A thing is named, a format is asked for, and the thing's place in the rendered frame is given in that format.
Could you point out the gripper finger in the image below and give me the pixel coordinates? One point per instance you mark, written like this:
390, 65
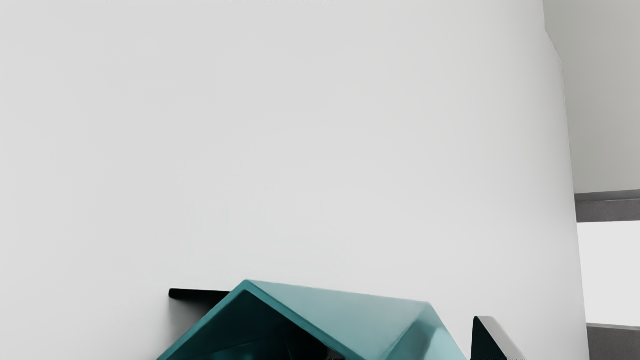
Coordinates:
487, 345

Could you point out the teal faceted mug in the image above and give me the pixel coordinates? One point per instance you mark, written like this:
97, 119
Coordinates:
350, 315

